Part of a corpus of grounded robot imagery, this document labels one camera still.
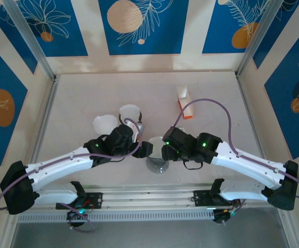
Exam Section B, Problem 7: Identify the light grey plastic dripper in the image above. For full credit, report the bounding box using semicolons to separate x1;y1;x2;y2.
146;157;169;175

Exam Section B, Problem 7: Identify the aluminium frame post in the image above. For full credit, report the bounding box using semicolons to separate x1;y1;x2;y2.
2;0;57;82
234;0;284;78

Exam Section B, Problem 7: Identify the left black mount plate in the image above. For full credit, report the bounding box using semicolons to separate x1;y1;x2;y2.
55;192;103;210

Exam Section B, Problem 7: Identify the aluminium side rail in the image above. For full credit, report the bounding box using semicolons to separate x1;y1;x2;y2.
235;74;275;187
22;74;61;192

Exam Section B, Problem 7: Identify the black mount plate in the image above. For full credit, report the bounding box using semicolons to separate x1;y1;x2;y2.
193;190;242;207
55;192;103;210

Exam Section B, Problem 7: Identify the right black mount plate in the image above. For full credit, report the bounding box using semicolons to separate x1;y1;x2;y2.
193;190;242;207

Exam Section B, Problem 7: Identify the white slotted cable duct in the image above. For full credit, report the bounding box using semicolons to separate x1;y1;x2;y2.
16;210;214;223

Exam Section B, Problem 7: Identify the white paper coffee filter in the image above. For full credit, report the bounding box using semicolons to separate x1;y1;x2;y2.
119;104;141;125
92;114;119;135
148;136;163;159

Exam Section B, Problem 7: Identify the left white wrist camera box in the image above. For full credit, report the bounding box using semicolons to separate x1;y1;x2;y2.
124;120;145;143

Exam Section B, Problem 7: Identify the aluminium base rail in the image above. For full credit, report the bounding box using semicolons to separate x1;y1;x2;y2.
6;183;291;213

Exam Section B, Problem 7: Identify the white orange coffee filter pack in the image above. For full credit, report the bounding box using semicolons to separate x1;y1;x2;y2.
176;85;194;120

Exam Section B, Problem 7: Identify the black controller board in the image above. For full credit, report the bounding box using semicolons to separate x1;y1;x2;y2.
66;208;90;228
212;208;237;225

